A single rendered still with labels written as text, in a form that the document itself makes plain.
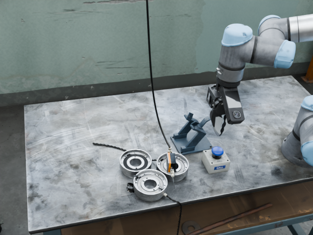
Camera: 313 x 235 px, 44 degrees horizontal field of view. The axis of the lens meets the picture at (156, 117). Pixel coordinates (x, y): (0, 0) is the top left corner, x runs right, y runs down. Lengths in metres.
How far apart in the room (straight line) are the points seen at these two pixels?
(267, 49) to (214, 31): 1.96
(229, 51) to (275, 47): 0.12
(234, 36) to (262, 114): 0.63
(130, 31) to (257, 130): 1.51
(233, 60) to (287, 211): 0.75
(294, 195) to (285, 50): 0.77
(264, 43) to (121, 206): 0.62
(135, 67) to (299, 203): 1.71
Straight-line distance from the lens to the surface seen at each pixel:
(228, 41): 1.07
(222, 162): 1.30
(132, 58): 2.90
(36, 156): 1.38
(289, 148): 1.44
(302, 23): 1.20
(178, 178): 1.26
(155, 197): 1.19
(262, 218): 1.58
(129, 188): 1.24
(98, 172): 1.30
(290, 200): 1.68
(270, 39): 1.10
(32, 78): 2.89
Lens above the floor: 1.73
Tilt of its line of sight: 38 degrees down
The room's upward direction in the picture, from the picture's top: 4 degrees clockwise
